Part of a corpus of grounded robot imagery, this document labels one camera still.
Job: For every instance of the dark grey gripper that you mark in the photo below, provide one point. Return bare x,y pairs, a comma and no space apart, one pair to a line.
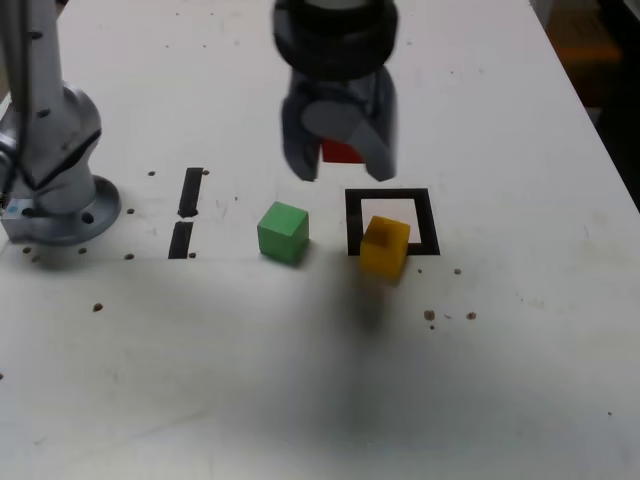
335,87

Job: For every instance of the red cube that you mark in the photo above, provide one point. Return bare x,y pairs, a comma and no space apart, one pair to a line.
340,152

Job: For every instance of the green cube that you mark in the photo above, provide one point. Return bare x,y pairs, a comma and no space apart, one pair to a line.
280,235

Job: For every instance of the yellow cube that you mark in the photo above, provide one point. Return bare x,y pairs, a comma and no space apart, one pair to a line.
382,255

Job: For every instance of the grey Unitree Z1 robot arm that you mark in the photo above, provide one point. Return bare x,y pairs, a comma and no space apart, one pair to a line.
55,125

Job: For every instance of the black tape square outline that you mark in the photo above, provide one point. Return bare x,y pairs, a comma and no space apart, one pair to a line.
430,220

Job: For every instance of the black tape strip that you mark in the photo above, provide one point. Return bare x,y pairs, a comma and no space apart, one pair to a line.
190,195

